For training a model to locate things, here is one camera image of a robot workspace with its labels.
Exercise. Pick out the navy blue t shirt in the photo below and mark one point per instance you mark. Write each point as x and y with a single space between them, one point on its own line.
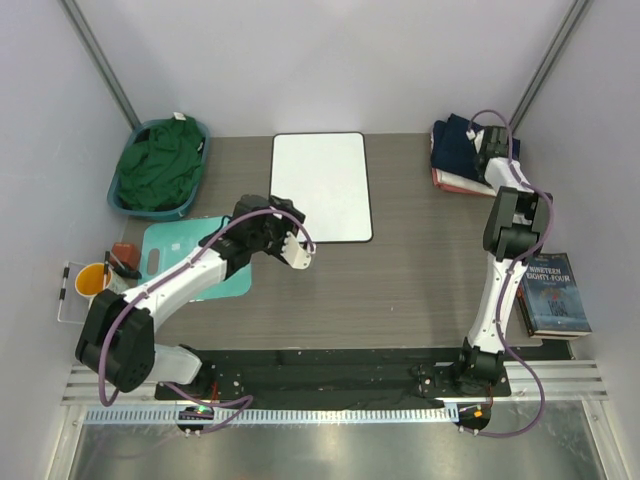
460 145

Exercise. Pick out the brown red block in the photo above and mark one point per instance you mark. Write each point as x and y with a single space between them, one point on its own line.
127 253

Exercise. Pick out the white board with black rim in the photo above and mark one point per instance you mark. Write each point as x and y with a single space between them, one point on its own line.
326 177

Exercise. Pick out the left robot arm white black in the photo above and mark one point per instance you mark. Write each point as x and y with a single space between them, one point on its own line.
118 342

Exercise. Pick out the white slotted cable duct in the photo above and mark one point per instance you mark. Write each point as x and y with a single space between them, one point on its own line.
182 414

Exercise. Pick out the white mug orange inside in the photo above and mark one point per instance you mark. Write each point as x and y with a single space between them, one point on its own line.
93 279

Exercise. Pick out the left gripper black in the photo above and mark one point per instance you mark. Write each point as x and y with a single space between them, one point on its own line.
285 225

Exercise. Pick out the teal cutting board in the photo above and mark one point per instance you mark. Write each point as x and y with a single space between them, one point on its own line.
166 244

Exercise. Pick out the black white marker pen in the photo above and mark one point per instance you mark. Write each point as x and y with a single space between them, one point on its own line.
63 289

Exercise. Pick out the clear acrylic tray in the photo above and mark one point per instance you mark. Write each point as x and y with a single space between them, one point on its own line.
74 309

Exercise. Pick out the teal laundry basket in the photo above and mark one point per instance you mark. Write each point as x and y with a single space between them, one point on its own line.
165 215

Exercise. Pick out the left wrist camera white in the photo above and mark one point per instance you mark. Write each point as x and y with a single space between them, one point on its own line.
294 254

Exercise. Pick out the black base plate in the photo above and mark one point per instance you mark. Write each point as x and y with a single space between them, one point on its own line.
357 375

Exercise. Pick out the dark blue book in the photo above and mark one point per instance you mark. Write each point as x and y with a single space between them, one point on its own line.
549 299

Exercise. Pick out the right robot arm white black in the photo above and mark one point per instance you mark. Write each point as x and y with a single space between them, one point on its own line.
516 229

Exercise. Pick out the green t shirt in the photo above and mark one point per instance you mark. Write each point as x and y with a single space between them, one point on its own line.
160 171

